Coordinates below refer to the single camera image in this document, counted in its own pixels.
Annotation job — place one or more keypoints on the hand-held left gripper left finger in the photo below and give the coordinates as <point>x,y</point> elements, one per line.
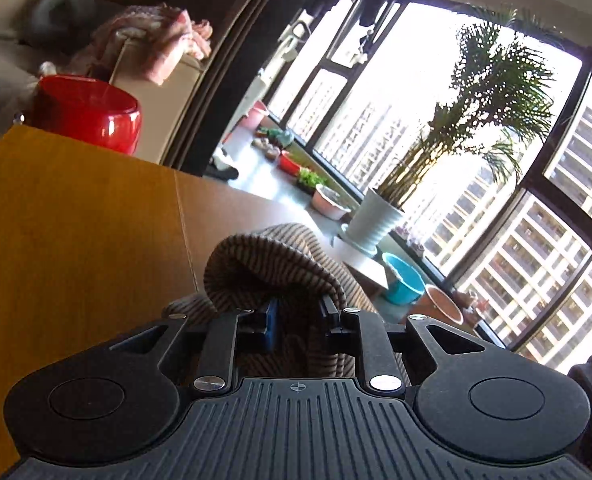
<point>272,325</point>

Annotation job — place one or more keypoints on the grey neck pillow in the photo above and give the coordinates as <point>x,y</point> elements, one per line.
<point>60,12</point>

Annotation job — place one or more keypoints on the pink bowl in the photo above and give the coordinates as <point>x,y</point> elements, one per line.
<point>330,202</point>

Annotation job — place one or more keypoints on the striped beige garment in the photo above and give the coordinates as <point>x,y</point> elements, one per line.
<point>276,265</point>

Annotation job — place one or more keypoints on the dark curtain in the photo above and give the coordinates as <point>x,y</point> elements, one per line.
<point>246,45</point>

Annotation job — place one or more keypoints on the red basin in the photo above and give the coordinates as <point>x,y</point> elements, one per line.
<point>290,162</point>

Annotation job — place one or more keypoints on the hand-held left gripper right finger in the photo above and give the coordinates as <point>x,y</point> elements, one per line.
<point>371,345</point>

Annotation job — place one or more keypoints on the teal toy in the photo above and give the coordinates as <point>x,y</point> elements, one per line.
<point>281,137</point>

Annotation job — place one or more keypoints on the tray of green seedlings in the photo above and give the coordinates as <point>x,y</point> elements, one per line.
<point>312,180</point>

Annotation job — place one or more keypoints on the pink patterned blanket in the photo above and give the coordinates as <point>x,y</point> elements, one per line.
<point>160,35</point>

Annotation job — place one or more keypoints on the blue basin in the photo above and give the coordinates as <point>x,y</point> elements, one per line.
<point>403,280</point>

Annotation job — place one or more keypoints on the white ribbed plant pot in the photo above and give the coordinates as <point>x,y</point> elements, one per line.
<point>373,220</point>

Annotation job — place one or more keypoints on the red glossy tub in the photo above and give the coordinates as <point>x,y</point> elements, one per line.
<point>85,115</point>

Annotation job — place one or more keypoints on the terracotta plant pot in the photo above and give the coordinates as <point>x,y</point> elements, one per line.
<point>441,305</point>

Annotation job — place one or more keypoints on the pink bucket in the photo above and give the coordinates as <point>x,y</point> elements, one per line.
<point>253,116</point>

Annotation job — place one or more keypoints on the green palm plant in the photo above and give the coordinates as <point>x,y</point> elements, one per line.
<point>491,90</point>

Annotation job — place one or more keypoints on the white standing appliance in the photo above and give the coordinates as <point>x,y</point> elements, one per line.
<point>286,50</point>

